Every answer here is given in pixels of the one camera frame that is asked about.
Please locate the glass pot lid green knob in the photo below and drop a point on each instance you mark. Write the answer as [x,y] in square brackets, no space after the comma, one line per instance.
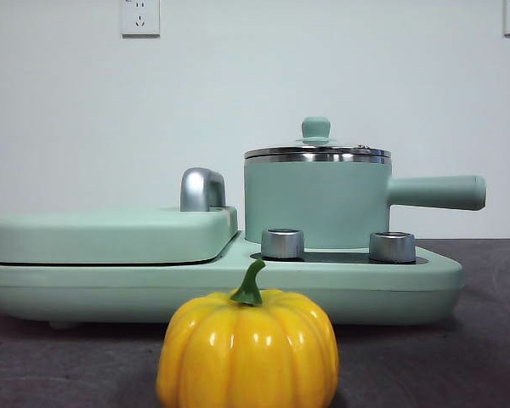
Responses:
[315,127]

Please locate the yellow toy pumpkin green stem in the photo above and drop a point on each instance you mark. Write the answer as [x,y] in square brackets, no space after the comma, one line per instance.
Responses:
[246,348]

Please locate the silver control knob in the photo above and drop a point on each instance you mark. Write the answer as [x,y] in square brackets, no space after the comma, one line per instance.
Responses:
[392,247]
[282,244]

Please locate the green breakfast machine base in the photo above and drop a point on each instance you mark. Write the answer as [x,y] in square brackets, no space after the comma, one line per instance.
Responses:
[110,293]

